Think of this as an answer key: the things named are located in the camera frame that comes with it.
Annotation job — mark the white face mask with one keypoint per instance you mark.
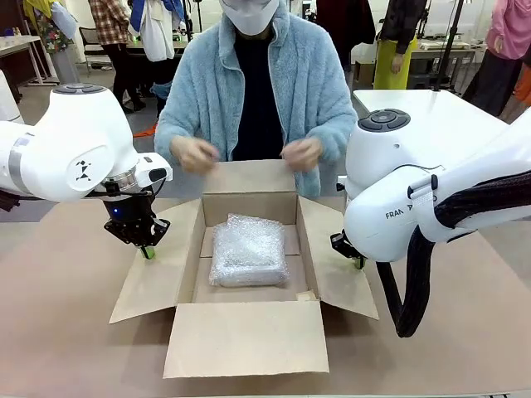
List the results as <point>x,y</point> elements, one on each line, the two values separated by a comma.
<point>249,18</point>

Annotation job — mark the wood top desk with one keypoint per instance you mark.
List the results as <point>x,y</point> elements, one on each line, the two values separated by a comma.
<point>20,43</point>

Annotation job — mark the person's left forearm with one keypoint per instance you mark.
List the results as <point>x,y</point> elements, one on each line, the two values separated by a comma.
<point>338,124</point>

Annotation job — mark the person in blue fleece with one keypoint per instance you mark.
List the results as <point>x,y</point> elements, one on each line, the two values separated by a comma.
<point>298,91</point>

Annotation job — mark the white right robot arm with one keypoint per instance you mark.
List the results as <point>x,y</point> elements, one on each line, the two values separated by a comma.
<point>386,186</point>

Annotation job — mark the small cardboard box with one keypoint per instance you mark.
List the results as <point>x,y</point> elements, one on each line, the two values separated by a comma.
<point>365,74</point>

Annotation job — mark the mannequin with floral clothes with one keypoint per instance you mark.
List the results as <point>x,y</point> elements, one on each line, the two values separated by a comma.
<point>54,37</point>

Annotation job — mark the dark red clothed figure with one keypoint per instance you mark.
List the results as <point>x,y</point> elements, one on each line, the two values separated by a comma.
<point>344,29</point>

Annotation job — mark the person's right forearm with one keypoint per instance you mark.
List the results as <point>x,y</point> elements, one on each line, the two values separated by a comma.
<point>174,120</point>

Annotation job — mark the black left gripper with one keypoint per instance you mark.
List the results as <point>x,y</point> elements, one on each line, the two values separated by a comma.
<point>128,209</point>

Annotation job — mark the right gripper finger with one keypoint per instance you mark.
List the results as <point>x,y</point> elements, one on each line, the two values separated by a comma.
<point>360,263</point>
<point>341,244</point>

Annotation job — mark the person's left hand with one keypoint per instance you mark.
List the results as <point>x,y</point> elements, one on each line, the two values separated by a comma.
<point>303,153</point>

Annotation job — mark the person's right hand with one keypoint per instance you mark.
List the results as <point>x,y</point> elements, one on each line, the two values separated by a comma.
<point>193,155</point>

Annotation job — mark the black tripod pole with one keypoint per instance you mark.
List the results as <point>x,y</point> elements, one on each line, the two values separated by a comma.
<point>450,37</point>

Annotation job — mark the brown cardboard box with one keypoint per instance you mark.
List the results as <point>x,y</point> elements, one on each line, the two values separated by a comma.
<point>249,340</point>

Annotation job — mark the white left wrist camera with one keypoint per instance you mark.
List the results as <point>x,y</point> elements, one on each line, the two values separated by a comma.
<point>155,170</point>

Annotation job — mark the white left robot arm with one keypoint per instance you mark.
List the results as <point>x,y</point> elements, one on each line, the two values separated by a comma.
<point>54,157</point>

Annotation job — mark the person in plaid shirt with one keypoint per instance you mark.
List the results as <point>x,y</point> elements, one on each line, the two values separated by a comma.
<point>112,45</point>

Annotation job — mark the white side table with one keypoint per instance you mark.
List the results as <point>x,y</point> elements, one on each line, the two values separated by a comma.
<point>419,108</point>

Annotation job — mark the black mesh office chair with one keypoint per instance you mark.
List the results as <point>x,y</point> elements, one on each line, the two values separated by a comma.
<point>93,45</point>

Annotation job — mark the mannequin with white blue clothes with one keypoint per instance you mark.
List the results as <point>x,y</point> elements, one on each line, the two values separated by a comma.
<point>157,33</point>

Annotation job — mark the orange cloth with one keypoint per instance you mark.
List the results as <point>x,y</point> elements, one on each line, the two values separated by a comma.
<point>145,132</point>

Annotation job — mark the person in pink hoodie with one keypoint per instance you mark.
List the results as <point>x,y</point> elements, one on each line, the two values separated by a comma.
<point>504,37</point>

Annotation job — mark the bubble clock package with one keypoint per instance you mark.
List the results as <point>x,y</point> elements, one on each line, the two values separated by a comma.
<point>249,253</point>

